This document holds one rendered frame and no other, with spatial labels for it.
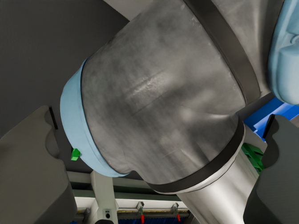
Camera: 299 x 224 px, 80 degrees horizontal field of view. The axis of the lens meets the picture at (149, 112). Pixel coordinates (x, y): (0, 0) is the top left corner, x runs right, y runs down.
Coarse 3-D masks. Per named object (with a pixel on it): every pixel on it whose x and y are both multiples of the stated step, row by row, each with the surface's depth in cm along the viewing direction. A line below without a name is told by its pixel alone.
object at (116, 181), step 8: (72, 176) 81; (80, 176) 84; (88, 176) 86; (72, 184) 81; (80, 184) 83; (88, 184) 85; (120, 184) 95; (128, 184) 98; (136, 184) 102; (144, 184) 106; (128, 192) 102; (136, 192) 105; (144, 192) 108; (152, 192) 111
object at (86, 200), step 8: (80, 192) 75; (88, 192) 77; (80, 200) 73; (88, 200) 75; (96, 200) 75; (80, 208) 74; (88, 208) 76; (96, 208) 73; (80, 216) 74; (88, 216) 76
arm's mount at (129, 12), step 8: (104, 0) 30; (112, 0) 31; (120, 0) 31; (128, 0) 31; (136, 0) 31; (144, 0) 32; (152, 0) 32; (120, 8) 32; (128, 8) 32; (136, 8) 32; (128, 16) 33
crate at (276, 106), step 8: (272, 104) 88; (280, 104) 85; (288, 104) 96; (256, 112) 92; (264, 112) 89; (272, 112) 97; (280, 112) 99; (288, 112) 99; (296, 112) 96; (248, 120) 93; (256, 120) 90; (264, 120) 100; (256, 128) 104; (264, 128) 104
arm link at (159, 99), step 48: (144, 48) 15; (192, 48) 14; (96, 96) 17; (144, 96) 15; (192, 96) 15; (240, 96) 16; (96, 144) 18; (144, 144) 17; (192, 144) 17; (240, 144) 19; (192, 192) 21; (240, 192) 21
